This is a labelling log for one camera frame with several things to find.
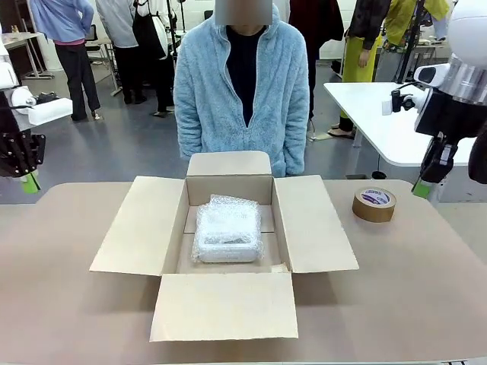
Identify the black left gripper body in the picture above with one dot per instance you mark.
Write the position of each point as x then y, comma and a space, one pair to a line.
19, 154

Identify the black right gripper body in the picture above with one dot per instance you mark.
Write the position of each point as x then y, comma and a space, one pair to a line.
449, 116

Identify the brown cardboard box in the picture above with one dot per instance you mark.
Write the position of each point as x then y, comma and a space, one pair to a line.
224, 308

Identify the person's left forearm blue sleeve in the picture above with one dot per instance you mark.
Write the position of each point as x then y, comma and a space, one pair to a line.
296, 140

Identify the person's right forearm blue sleeve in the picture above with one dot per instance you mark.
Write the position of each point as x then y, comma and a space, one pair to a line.
188, 133

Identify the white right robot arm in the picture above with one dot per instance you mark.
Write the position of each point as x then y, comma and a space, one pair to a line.
470, 34

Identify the brown packing tape roll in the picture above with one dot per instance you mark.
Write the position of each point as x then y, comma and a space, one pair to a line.
373, 209

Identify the large white table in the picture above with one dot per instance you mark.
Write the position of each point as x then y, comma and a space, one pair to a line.
361, 106

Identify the person in yellow jacket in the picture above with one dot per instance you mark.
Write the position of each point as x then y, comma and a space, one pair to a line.
412, 19

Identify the person in yellow apron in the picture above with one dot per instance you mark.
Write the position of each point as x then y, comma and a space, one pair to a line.
361, 57

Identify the grey background work table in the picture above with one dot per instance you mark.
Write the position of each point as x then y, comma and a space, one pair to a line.
21, 42

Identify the person in blue shirt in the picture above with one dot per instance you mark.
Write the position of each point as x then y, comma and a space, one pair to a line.
72, 38

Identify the person in dark red clothes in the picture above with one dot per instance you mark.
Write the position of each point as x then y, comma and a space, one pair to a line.
316, 34

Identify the person with black apron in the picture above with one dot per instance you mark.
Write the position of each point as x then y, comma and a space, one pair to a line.
148, 38

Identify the person in blue fleece jacket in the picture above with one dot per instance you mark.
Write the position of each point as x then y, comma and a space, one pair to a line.
213, 95

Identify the bubble-wrapped white clock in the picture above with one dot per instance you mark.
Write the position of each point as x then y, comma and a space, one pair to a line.
228, 232

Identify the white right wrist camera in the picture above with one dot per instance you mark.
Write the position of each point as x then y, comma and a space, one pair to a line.
431, 74

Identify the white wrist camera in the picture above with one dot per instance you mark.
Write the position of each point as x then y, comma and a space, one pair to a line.
431, 74
51, 110

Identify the small black camera white card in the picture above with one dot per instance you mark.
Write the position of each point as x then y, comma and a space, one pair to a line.
399, 102

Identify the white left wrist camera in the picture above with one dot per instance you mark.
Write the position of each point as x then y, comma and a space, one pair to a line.
51, 110

